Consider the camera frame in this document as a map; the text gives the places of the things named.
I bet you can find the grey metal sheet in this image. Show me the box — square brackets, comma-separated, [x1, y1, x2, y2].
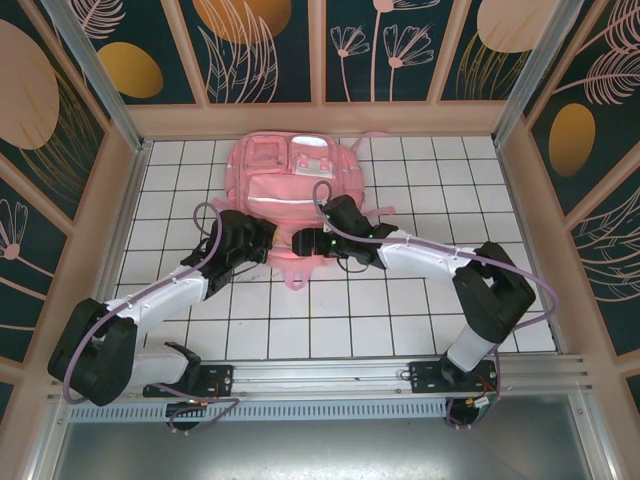
[49, 419, 601, 480]

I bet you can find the pink school backpack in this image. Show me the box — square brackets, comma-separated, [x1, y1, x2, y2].
[209, 130, 396, 292]

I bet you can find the wired power connector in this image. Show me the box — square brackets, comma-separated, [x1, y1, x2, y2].
[462, 392, 503, 419]
[167, 397, 224, 417]

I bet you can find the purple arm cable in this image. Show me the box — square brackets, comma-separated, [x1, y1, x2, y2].
[312, 182, 560, 431]
[62, 202, 241, 437]

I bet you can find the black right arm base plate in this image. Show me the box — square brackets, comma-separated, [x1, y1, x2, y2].
[408, 359, 501, 394]

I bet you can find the slotted grey cable duct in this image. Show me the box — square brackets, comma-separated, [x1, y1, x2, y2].
[67, 402, 451, 422]

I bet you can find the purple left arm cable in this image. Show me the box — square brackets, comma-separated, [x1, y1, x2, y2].
[62, 202, 241, 437]

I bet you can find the aluminium corner post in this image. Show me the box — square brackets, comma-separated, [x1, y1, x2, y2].
[491, 0, 599, 147]
[39, 0, 153, 156]

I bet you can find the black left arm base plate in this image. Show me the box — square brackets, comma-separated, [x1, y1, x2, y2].
[143, 363, 235, 399]

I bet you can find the aluminium side rail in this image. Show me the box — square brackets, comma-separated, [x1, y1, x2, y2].
[79, 142, 153, 362]

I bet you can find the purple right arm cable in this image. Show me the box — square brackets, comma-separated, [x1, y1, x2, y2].
[312, 182, 560, 431]

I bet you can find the aluminium mounting rail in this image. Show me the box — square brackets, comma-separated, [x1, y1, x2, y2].
[47, 353, 599, 401]

